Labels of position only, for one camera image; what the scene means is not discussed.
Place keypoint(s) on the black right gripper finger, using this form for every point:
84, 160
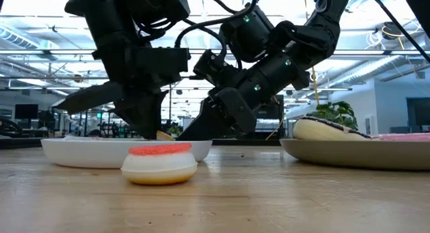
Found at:
211, 125

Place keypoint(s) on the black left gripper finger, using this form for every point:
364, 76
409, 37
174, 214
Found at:
144, 119
90, 98

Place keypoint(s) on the small red frosted donut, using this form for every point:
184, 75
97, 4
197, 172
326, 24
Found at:
159, 166

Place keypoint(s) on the large chocolate sprinkled donut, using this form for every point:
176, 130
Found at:
322, 130

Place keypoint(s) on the large pink frosted donut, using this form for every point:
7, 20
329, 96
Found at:
403, 137

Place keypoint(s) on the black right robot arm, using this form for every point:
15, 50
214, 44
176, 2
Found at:
279, 68

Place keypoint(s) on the white round plate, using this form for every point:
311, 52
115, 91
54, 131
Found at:
84, 152

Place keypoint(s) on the green potted plant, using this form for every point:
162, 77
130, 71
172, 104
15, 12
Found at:
336, 113

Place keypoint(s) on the grey round plate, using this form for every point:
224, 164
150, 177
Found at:
352, 155

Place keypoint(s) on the left arm wrist camera box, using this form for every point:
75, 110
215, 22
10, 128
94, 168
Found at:
161, 65

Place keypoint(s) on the arm wrist camera box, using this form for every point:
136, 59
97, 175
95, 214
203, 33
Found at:
215, 68
161, 65

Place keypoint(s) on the right arm wrist camera box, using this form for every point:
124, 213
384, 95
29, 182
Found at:
215, 68

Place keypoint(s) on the black aluminium table frame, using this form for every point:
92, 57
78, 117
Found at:
421, 1

